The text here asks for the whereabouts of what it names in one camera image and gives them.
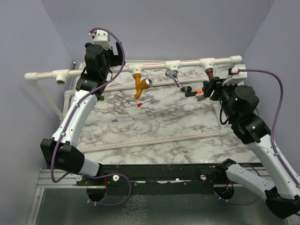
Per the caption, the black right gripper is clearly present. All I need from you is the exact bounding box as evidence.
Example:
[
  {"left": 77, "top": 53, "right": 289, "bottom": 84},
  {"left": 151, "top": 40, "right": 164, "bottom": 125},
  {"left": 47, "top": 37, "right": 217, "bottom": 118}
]
[{"left": 204, "top": 75, "right": 239, "bottom": 121}]

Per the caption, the brown water faucet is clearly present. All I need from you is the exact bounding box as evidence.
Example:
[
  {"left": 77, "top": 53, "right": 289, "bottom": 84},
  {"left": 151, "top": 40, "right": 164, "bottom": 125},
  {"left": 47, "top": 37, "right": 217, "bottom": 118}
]
[{"left": 205, "top": 68, "right": 214, "bottom": 81}]

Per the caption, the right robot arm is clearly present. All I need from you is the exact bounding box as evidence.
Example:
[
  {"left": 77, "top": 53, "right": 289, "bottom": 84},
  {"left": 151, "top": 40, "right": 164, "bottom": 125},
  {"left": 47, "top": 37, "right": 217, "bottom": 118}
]
[{"left": 203, "top": 77, "right": 300, "bottom": 219}]

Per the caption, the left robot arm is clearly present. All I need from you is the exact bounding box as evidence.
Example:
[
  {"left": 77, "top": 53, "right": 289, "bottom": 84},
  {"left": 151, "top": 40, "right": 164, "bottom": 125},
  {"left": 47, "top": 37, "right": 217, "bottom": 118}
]
[{"left": 40, "top": 42, "right": 125, "bottom": 185}]

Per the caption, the orange water faucet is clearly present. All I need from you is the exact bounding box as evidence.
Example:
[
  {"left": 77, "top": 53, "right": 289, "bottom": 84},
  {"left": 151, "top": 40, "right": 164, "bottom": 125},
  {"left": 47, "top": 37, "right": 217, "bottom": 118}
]
[{"left": 133, "top": 74, "right": 153, "bottom": 99}]

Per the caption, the grey silver water faucet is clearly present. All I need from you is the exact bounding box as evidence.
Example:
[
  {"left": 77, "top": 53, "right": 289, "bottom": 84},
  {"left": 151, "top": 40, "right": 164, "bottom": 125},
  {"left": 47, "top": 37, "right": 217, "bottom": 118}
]
[{"left": 165, "top": 69, "right": 181, "bottom": 87}]

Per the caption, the beige mini stapler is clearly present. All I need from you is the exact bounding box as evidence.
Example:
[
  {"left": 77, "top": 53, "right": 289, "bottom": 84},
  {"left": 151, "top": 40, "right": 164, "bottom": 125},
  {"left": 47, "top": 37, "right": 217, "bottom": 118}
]
[{"left": 196, "top": 95, "right": 206, "bottom": 102}]

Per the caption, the black orange highlighter marker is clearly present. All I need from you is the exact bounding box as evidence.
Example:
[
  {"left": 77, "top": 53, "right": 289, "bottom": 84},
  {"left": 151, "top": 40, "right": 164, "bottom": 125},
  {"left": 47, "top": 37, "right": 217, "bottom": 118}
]
[{"left": 185, "top": 90, "right": 203, "bottom": 97}]

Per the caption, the red white marker pen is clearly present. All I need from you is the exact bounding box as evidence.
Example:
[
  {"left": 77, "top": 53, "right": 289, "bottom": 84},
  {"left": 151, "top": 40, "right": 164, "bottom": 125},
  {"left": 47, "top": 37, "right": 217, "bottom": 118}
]
[{"left": 136, "top": 98, "right": 152, "bottom": 107}]

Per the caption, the purple white marker pen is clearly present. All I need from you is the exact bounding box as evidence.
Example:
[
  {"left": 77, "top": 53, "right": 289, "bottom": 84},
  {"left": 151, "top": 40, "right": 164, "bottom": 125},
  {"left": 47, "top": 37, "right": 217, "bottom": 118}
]
[{"left": 112, "top": 118, "right": 135, "bottom": 122}]

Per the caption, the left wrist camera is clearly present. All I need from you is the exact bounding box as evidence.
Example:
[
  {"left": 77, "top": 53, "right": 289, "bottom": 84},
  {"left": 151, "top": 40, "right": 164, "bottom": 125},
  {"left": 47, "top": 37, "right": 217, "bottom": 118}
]
[{"left": 89, "top": 30, "right": 112, "bottom": 50}]

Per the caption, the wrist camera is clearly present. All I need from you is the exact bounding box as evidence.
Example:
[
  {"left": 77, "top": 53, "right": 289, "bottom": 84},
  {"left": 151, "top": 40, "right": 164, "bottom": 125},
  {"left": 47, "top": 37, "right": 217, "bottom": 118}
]
[
  {"left": 222, "top": 64, "right": 248, "bottom": 86},
  {"left": 89, "top": 30, "right": 112, "bottom": 50}
]

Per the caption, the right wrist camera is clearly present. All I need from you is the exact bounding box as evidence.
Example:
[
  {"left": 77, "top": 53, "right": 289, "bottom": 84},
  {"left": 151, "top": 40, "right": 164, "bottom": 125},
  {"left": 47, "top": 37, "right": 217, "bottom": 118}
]
[{"left": 222, "top": 64, "right": 248, "bottom": 86}]

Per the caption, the dark grey hose nozzle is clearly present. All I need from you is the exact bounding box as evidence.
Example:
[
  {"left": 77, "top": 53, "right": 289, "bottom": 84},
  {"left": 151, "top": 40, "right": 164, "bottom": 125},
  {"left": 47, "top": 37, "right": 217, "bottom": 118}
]
[{"left": 180, "top": 86, "right": 192, "bottom": 93}]

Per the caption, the white pvc pipe frame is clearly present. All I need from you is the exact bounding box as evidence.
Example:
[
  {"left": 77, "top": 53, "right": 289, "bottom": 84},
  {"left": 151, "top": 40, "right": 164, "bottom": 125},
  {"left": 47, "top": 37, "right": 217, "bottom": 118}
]
[{"left": 24, "top": 55, "right": 242, "bottom": 147}]

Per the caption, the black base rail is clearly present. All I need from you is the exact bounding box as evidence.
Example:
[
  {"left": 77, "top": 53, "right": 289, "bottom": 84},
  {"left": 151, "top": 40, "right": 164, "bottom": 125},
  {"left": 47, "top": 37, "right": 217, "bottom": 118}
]
[{"left": 76, "top": 163, "right": 229, "bottom": 195}]

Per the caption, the aluminium table frame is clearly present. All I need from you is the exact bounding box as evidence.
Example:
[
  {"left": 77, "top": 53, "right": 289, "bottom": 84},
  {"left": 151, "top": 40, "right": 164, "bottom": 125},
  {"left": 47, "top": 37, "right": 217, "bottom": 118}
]
[{"left": 25, "top": 60, "right": 293, "bottom": 225}]

